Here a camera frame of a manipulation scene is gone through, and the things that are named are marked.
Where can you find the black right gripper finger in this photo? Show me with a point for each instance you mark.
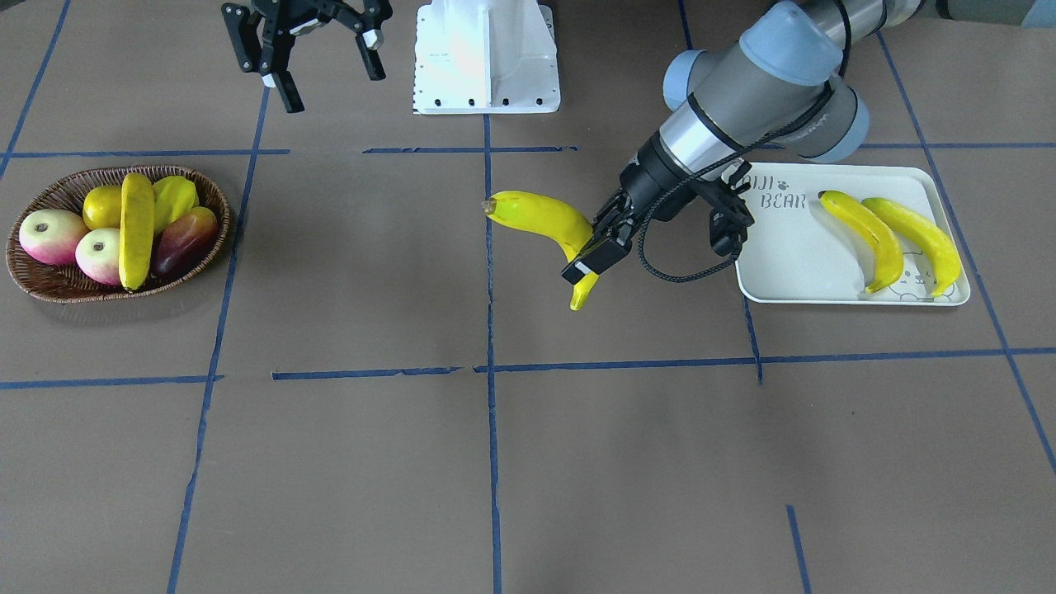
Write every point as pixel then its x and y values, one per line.
pixel 262 43
pixel 369 38

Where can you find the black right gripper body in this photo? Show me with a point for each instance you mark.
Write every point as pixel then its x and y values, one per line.
pixel 290 18

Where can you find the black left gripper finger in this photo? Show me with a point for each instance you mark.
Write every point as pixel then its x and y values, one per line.
pixel 614 226
pixel 598 256

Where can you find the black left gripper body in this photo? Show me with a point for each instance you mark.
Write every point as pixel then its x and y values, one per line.
pixel 646 179

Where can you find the yellow banana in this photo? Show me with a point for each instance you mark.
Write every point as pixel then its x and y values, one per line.
pixel 135 244
pixel 873 231
pixel 534 213
pixel 937 247

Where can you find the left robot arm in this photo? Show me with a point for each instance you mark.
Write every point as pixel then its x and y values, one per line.
pixel 780 83

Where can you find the white bear plate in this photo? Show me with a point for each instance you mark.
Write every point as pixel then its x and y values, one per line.
pixel 797 253

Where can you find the brown wicker basket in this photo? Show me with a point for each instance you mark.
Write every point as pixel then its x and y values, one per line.
pixel 69 285

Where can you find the yellow star fruit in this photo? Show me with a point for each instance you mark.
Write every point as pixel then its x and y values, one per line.
pixel 175 196

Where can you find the dark red mango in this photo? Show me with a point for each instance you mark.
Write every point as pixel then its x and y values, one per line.
pixel 185 242

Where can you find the yellow lemon fruit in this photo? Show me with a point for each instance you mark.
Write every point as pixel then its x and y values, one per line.
pixel 101 209

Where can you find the pink white apple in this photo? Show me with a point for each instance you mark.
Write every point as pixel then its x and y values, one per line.
pixel 51 236

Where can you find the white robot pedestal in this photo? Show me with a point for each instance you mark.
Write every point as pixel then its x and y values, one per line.
pixel 485 57

